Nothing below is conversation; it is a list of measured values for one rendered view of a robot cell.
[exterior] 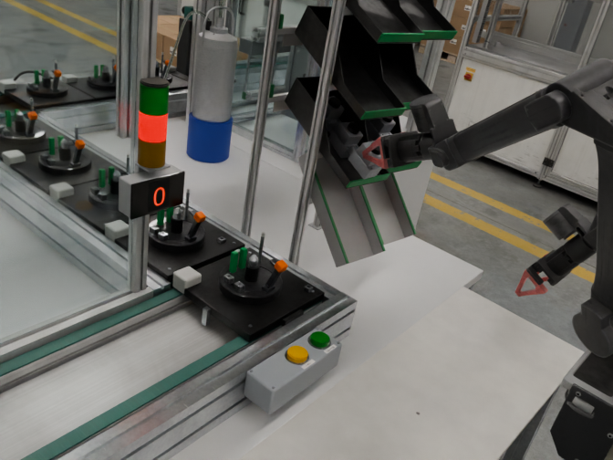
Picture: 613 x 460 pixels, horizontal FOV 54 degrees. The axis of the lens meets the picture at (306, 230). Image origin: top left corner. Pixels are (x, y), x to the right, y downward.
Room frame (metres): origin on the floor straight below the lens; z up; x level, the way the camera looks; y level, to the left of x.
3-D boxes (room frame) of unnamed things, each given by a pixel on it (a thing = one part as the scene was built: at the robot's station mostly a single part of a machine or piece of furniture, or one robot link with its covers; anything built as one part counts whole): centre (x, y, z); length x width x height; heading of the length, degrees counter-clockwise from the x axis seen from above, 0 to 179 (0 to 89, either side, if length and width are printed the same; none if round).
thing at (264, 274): (1.10, 0.10, 0.98); 0.14 x 0.14 x 0.02
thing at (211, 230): (1.25, 0.31, 1.01); 0.24 x 0.24 x 0.13; 55
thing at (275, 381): (0.91, -0.03, 0.93); 0.21 x 0.07 x 0.06; 145
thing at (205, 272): (1.10, 0.10, 0.96); 0.24 x 0.24 x 0.02; 55
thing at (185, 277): (1.08, 0.24, 0.97); 0.05 x 0.05 x 0.04; 55
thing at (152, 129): (1.01, 0.31, 1.33); 0.05 x 0.05 x 0.05
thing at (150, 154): (1.01, 0.31, 1.28); 0.05 x 0.05 x 0.05
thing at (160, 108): (1.01, 0.31, 1.38); 0.05 x 0.05 x 0.05
